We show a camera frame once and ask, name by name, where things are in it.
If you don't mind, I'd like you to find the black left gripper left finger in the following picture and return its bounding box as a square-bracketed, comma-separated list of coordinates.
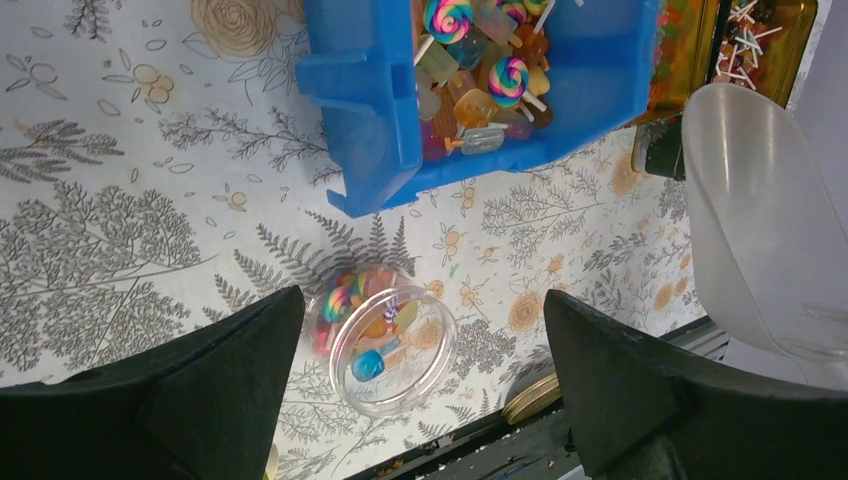
[1, 286, 305, 479]

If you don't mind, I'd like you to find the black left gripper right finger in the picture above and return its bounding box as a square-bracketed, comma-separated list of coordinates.
[544, 290, 847, 479]

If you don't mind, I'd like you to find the clear glass jar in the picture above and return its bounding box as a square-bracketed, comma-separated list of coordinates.
[305, 264, 459, 418]

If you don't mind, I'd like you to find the translucent plastic scoop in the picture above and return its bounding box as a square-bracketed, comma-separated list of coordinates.
[681, 83, 847, 390]

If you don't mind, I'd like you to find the blue plastic bin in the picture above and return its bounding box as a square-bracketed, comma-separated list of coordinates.
[296, 0, 660, 218]

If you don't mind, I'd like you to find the gold round jar lid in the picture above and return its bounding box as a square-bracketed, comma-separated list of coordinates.
[502, 373, 562, 425]

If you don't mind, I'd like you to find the gold tin with gummy candies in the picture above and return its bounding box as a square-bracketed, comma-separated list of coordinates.
[633, 0, 720, 124]

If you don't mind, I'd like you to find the floral patterned table mat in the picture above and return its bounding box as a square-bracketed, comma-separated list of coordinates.
[1, 1, 703, 479]

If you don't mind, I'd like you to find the gold tin with lollipops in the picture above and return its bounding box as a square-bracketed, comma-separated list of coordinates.
[631, 1, 819, 181]

